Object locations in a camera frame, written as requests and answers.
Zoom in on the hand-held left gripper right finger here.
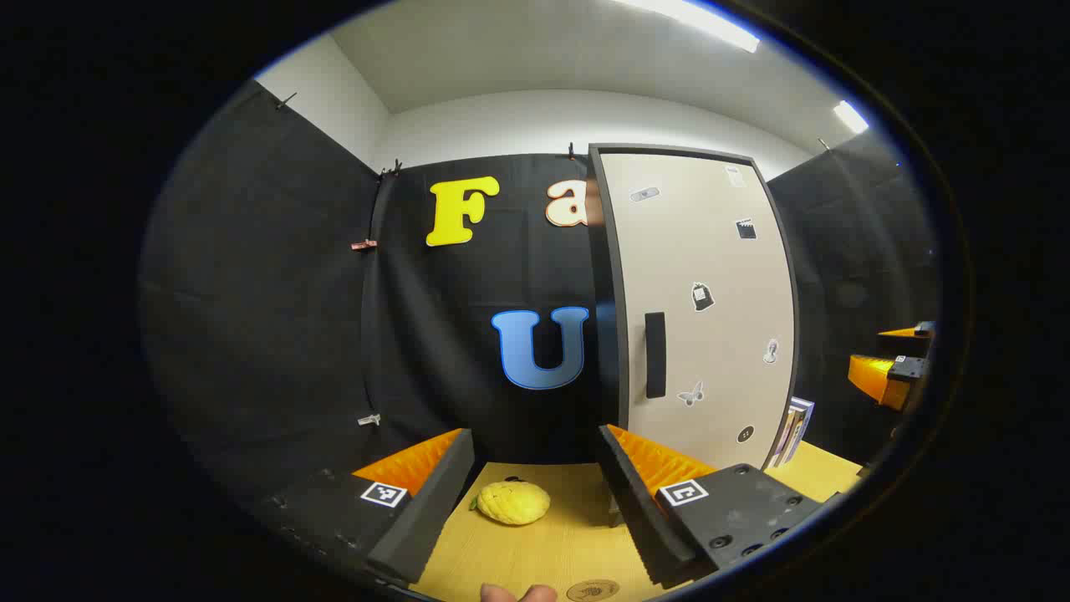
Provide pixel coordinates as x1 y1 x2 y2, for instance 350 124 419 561
595 424 824 586

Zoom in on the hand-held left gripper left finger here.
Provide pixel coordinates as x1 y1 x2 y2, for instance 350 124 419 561
251 428 476 584

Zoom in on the black door handle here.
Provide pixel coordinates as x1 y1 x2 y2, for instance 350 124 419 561
645 312 667 400

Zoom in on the beige cabinet door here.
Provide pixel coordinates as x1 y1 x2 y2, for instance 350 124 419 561
598 150 801 472

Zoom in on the grey cabinet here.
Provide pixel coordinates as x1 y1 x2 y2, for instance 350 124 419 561
587 142 802 473

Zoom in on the blue cover book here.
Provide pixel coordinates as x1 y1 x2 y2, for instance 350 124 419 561
786 397 816 462

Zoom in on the yellow bumpy fruit toy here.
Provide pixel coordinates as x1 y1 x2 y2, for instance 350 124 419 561
470 478 552 527

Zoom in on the brown cover book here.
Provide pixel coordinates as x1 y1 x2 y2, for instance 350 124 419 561
769 407 795 467

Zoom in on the ceiling light strip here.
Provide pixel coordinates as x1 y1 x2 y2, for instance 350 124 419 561
833 99 871 135

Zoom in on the black backdrop cloth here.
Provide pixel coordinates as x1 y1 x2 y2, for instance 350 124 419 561
138 79 941 519

